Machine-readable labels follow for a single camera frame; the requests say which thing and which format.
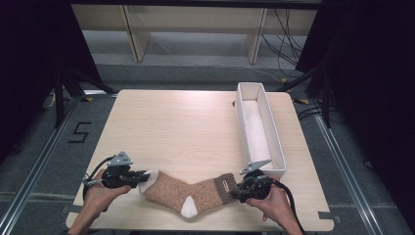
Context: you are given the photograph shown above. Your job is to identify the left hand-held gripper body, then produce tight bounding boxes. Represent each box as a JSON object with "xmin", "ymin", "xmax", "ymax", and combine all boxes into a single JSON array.
[{"xmin": 101, "ymin": 150, "xmax": 138, "ymax": 190}]

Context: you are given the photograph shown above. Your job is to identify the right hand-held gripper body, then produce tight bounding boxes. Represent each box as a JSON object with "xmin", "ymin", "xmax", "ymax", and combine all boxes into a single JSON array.
[{"xmin": 237, "ymin": 159, "xmax": 273, "ymax": 203}]

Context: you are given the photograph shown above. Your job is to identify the brown sock with label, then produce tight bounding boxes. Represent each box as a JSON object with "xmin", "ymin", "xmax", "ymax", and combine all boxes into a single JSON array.
[{"xmin": 138, "ymin": 168, "xmax": 240, "ymax": 219}]

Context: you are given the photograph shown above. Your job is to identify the long white box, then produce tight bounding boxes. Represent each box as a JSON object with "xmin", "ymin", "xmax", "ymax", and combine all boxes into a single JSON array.
[{"xmin": 234, "ymin": 81, "xmax": 288, "ymax": 180}]

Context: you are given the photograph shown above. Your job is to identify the person's right hand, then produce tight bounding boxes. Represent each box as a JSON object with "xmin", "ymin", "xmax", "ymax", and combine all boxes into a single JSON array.
[{"xmin": 245, "ymin": 175, "xmax": 294, "ymax": 226}]

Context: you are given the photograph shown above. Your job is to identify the person's left hand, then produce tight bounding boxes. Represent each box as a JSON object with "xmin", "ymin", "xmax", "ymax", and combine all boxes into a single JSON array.
[{"xmin": 82, "ymin": 167, "xmax": 133, "ymax": 213}]

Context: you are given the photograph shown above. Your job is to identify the black metal stand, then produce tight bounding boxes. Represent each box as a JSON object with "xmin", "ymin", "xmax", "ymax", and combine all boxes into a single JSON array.
[
  {"xmin": 53, "ymin": 67, "xmax": 119, "ymax": 129},
  {"xmin": 276, "ymin": 64, "xmax": 333, "ymax": 129}
]

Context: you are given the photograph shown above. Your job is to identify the black curtain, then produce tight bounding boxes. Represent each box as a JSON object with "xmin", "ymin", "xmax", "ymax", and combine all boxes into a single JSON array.
[
  {"xmin": 0, "ymin": 0, "xmax": 103, "ymax": 165},
  {"xmin": 295, "ymin": 0, "xmax": 415, "ymax": 226}
]

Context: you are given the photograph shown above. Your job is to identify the beige desk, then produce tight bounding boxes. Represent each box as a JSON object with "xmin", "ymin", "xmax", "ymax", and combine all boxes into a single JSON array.
[{"xmin": 71, "ymin": 3, "xmax": 319, "ymax": 65}]

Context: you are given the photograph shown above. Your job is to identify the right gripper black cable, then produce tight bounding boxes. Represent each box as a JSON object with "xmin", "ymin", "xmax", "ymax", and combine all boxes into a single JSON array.
[{"xmin": 271, "ymin": 178, "xmax": 306, "ymax": 235}]

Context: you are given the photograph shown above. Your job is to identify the metal floor rail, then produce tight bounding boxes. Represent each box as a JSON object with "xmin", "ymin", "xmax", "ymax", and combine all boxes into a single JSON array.
[
  {"xmin": 312, "ymin": 114, "xmax": 387, "ymax": 235},
  {"xmin": 0, "ymin": 94, "xmax": 83, "ymax": 235}
]

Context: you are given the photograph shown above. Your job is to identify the black floor cables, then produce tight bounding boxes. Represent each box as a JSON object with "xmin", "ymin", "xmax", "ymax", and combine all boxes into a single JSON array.
[{"xmin": 296, "ymin": 104, "xmax": 328, "ymax": 121}]

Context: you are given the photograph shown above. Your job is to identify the white strap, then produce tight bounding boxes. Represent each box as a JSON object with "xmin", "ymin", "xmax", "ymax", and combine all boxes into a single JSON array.
[{"xmin": 41, "ymin": 92, "xmax": 57, "ymax": 110}]

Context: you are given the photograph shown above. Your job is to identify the thin white floor cable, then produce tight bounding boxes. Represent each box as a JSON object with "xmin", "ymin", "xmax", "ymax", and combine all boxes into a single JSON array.
[{"xmin": 152, "ymin": 34, "xmax": 286, "ymax": 83}]

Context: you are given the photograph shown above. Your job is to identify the hanging black cables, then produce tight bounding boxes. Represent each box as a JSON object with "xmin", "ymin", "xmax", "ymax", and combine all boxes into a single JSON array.
[{"xmin": 260, "ymin": 8, "xmax": 308, "ymax": 78}]

